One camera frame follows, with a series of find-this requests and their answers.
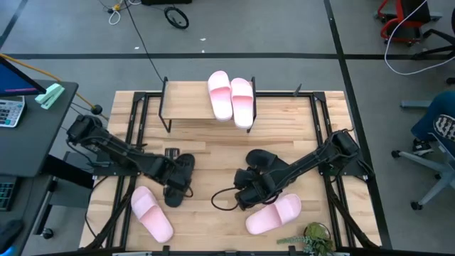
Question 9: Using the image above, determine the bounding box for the white coiled cable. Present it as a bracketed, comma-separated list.
[107, 0, 143, 26]

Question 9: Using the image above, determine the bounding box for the black chair base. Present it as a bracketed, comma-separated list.
[411, 28, 455, 61]

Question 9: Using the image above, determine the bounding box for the red and black cart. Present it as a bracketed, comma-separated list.
[373, 0, 444, 46]

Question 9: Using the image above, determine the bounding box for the grey desk calculator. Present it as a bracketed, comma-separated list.
[0, 95, 26, 128]

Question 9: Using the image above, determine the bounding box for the yellow floor cable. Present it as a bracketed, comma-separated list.
[0, 53, 107, 120]

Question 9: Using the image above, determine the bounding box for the long black floor cable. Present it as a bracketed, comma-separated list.
[122, 0, 165, 83]

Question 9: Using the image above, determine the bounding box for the computer monitor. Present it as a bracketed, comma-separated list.
[0, 56, 47, 97]

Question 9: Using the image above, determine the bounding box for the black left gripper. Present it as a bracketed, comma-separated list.
[144, 155, 196, 196]

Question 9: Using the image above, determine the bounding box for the black aluminium rig frame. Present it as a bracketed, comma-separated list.
[80, 90, 383, 256]

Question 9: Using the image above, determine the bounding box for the black rubber slide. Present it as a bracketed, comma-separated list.
[245, 149, 296, 184]
[164, 152, 196, 209]

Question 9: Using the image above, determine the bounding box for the black office desk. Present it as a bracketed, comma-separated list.
[0, 80, 80, 178]

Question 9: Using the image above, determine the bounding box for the mint green stapler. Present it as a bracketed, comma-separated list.
[34, 82, 66, 110]

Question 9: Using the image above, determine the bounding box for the wooden shelf with black frame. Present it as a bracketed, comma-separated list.
[158, 76, 257, 134]

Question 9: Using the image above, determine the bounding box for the grey office chair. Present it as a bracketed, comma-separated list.
[390, 132, 455, 211]

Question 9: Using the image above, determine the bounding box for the potted green succulent plant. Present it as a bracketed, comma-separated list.
[276, 222, 335, 256]

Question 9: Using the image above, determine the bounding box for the black cable ring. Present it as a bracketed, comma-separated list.
[164, 6, 190, 30]

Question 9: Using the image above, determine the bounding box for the pink rubber slide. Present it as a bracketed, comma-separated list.
[207, 70, 234, 122]
[245, 193, 303, 236]
[130, 185, 175, 244]
[230, 77, 255, 129]

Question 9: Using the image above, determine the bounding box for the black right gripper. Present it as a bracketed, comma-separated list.
[233, 169, 285, 211]

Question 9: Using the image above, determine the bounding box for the long white floor cable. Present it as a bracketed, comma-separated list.
[383, 0, 455, 76]

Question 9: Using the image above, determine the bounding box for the black keyboard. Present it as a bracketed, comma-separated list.
[0, 175, 18, 213]

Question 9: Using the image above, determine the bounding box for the person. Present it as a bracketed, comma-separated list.
[411, 90, 455, 156]

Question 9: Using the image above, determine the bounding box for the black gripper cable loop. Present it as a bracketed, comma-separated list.
[210, 186, 246, 212]

